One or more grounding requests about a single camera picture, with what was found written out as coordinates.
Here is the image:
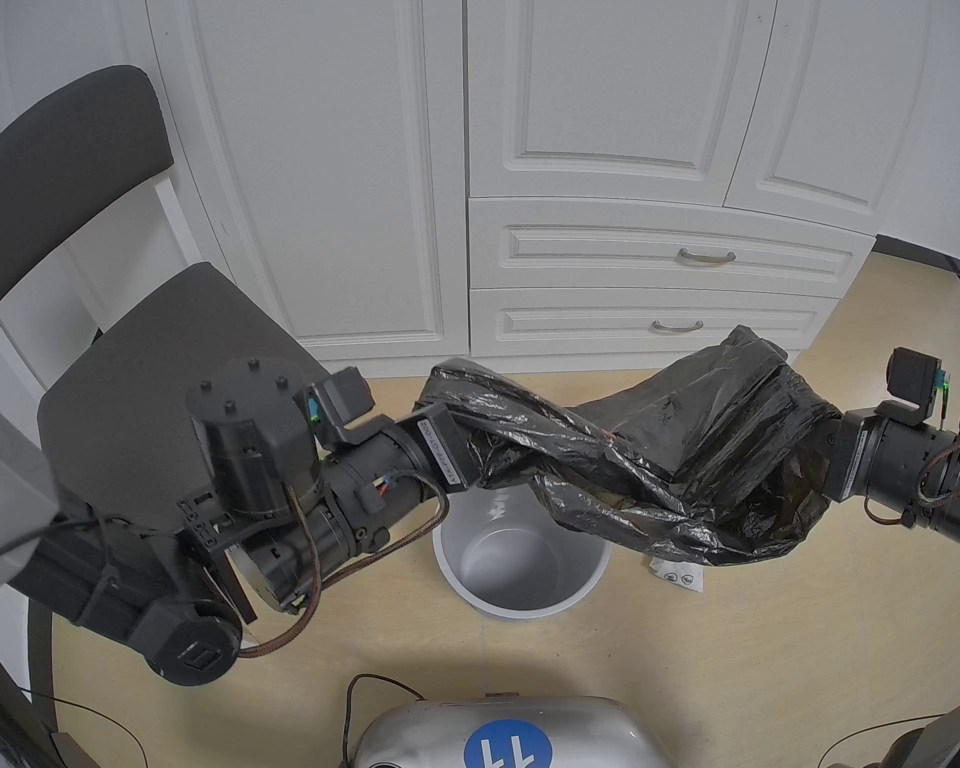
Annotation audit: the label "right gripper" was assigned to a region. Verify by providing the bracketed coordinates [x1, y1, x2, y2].
[821, 409, 937, 528]

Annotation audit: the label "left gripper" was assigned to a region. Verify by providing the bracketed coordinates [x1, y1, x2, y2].
[324, 403, 482, 531]

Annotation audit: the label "black plastic bag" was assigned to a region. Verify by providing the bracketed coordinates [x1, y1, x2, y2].
[408, 324, 843, 569]

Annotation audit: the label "white printed wrapper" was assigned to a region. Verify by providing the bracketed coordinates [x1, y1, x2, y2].
[648, 556, 706, 594]

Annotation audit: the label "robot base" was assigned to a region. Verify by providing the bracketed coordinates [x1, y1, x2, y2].
[352, 693, 670, 768]

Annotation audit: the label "white trash bin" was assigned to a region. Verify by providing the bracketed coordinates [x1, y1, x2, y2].
[432, 486, 610, 621]

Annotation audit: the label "white chair grey cushions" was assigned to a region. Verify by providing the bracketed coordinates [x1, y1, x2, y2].
[0, 65, 333, 541]

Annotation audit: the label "white wardrobe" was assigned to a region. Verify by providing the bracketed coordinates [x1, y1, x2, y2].
[146, 0, 931, 380]

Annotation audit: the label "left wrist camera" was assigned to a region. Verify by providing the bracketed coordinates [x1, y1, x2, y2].
[302, 366, 375, 451]

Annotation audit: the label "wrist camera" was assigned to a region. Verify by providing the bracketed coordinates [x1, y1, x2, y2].
[876, 347, 952, 430]
[302, 366, 375, 451]

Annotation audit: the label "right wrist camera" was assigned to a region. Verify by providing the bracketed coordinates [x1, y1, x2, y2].
[876, 347, 952, 430]

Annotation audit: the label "black cable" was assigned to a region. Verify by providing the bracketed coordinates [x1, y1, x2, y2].
[341, 673, 430, 766]

